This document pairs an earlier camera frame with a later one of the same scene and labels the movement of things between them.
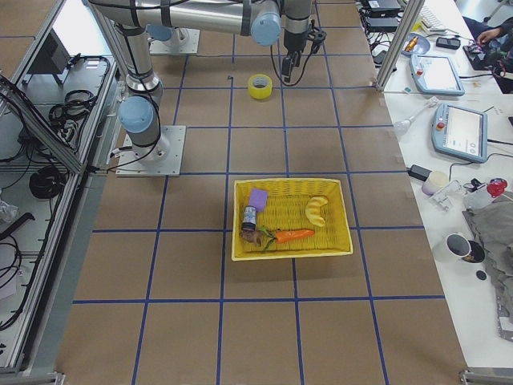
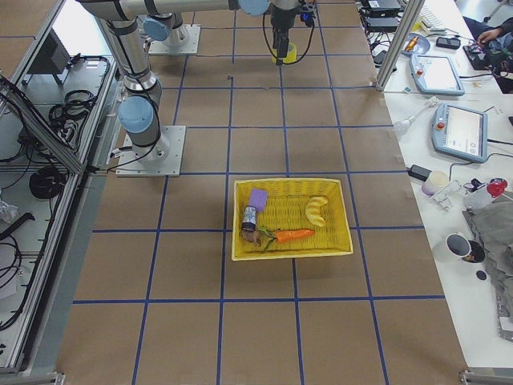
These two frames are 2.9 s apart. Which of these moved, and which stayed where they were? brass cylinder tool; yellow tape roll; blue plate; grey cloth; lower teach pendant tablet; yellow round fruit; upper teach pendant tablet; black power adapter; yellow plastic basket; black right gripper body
Moved: yellow tape roll; black right gripper body
Stayed: grey cloth; brass cylinder tool; yellow round fruit; blue plate; black power adapter; yellow plastic basket; upper teach pendant tablet; lower teach pendant tablet
